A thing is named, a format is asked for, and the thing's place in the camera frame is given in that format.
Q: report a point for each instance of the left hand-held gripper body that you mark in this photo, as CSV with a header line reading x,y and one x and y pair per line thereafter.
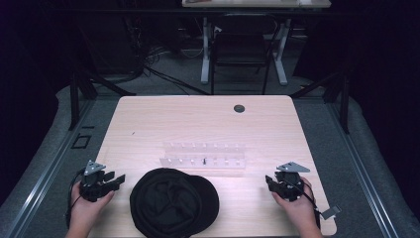
x,y
93,185

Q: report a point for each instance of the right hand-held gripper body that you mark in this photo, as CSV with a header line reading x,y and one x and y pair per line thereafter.
x,y
290,185

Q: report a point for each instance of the person's right hand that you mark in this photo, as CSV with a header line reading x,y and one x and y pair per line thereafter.
x,y
298,208

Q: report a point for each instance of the person's left hand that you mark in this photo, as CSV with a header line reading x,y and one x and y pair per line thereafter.
x,y
86,211

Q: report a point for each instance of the black cap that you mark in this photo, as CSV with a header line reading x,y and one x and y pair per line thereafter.
x,y
173,203

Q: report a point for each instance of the clear acrylic rack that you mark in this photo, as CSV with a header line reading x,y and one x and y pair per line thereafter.
x,y
204,155

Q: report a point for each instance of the dark round table grommet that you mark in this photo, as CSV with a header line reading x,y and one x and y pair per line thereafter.
x,y
239,108

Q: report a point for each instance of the black chair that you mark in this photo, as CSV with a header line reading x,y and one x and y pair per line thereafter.
x,y
242,49

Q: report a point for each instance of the white-legged desk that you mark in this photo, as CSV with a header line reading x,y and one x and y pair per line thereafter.
x,y
257,4

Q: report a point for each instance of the black metal frame stand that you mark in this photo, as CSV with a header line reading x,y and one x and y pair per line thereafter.
x,y
77,95
336,92

